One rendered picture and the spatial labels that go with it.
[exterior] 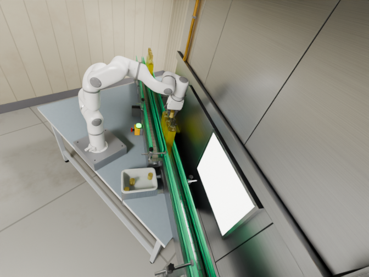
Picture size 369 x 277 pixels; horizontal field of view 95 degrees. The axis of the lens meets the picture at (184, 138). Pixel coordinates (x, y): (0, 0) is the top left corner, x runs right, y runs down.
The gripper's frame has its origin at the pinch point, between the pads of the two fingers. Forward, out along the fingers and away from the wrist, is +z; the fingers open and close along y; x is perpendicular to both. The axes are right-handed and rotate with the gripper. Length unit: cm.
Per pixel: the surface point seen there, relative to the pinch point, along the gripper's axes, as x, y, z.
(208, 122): 23.6, -12.5, -21.2
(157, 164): 26.8, 8.9, 25.7
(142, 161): 19.2, 17.9, 38.1
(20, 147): -48, 148, 134
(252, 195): 65, -14, -33
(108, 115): -38, 45, 54
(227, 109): 25.3, -15.6, -35.0
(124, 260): 84, 32, 98
